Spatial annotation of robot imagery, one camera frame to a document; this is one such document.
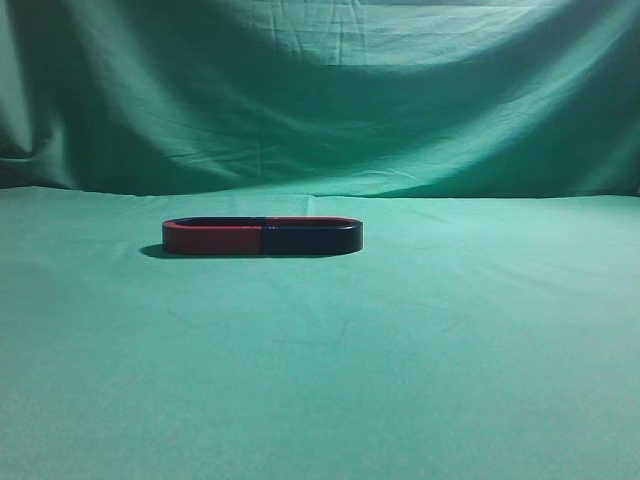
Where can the green cloth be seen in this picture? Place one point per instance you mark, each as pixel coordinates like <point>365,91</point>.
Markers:
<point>489,326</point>

